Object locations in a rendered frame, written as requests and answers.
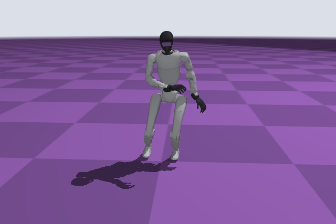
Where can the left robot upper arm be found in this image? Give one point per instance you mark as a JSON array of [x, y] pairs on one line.
[[184, 57]]

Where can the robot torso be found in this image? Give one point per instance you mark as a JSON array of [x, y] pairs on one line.
[[169, 69]]

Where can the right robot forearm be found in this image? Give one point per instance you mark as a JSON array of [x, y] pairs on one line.
[[156, 83]]

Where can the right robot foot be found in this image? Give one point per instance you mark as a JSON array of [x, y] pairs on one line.
[[147, 151]]

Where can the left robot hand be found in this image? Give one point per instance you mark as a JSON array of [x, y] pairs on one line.
[[199, 102]]

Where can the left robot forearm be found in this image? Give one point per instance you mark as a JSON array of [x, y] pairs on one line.
[[193, 87]]

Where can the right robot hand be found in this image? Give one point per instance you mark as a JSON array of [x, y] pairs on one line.
[[176, 87]]

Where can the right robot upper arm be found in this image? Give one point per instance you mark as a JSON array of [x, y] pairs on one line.
[[150, 65]]

